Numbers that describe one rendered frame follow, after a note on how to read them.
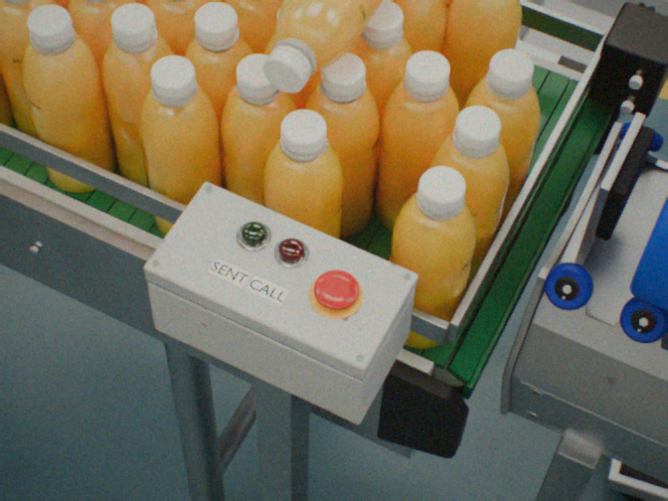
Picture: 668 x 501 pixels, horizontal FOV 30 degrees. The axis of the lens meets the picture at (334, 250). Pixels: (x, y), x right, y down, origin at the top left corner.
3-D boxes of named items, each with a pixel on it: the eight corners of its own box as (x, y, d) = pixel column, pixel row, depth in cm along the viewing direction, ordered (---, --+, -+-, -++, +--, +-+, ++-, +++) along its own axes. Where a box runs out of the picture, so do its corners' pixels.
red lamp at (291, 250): (297, 268, 101) (297, 260, 100) (272, 258, 101) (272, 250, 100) (309, 249, 102) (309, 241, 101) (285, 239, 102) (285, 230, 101)
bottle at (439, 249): (367, 323, 121) (379, 200, 104) (412, 273, 124) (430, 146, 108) (428, 365, 119) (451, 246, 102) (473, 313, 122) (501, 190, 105)
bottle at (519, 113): (511, 178, 131) (543, 44, 115) (522, 235, 127) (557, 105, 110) (441, 181, 131) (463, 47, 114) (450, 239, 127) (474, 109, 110)
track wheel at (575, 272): (598, 277, 114) (601, 272, 116) (553, 258, 115) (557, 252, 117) (581, 320, 116) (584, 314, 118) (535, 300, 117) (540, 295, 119)
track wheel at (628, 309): (677, 313, 113) (679, 306, 114) (631, 289, 114) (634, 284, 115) (654, 354, 114) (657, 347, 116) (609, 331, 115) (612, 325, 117)
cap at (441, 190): (408, 199, 105) (410, 186, 103) (434, 170, 106) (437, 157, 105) (445, 223, 103) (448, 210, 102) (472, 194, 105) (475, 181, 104)
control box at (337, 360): (359, 426, 104) (365, 368, 95) (153, 329, 109) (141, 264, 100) (410, 335, 109) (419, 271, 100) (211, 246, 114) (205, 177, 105)
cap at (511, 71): (527, 61, 114) (530, 47, 112) (534, 93, 111) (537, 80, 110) (485, 62, 113) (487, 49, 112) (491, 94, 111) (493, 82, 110)
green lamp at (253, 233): (258, 251, 101) (258, 244, 100) (236, 242, 102) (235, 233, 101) (271, 233, 102) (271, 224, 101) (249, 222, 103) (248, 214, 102)
